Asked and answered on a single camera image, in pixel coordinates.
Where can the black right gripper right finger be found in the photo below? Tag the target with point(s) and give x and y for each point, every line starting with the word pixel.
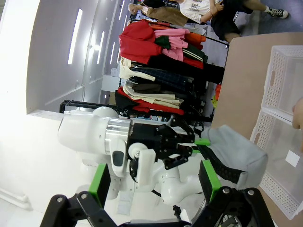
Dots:
pixel 208 182

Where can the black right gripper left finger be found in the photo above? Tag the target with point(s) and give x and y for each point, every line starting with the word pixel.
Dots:
pixel 100 184

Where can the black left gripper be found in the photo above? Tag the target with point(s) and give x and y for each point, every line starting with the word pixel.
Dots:
pixel 146 134

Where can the grey CAMPUS zipper pouch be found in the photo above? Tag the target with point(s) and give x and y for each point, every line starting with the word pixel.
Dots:
pixel 236 151

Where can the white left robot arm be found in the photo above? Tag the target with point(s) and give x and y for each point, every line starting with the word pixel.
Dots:
pixel 80 132

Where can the person left hand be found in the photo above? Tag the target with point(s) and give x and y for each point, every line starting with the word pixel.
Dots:
pixel 298 116

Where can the beige trousers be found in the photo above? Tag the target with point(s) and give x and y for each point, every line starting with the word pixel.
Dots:
pixel 154 98

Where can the brown garment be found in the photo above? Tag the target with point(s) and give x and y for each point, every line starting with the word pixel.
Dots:
pixel 146 88

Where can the white perforated plastic basket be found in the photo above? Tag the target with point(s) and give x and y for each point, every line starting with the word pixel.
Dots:
pixel 272 94
pixel 279 189

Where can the navy plaid garment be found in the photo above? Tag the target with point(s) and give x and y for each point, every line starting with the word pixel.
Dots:
pixel 165 76

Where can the black garment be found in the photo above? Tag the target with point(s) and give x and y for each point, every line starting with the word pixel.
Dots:
pixel 208 73

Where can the black clothes rack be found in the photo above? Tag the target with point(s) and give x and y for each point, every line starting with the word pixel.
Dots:
pixel 78 103

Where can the white label sticker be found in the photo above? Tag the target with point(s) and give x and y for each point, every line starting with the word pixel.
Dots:
pixel 292 159

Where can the dark green garment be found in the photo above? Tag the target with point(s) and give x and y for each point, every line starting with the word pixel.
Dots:
pixel 194 53

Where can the cream garment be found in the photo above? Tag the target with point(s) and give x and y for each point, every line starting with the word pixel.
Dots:
pixel 125 71

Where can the pink garment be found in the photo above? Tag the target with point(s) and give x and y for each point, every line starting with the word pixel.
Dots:
pixel 176 50

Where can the orange garment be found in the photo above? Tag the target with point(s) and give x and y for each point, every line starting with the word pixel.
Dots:
pixel 196 37

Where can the red hooded garment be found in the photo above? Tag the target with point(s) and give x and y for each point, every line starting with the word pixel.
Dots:
pixel 137 42

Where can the person in white printed T-shirt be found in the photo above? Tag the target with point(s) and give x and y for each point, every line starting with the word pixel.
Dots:
pixel 196 11

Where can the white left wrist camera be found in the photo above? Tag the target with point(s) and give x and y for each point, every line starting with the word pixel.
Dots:
pixel 146 165

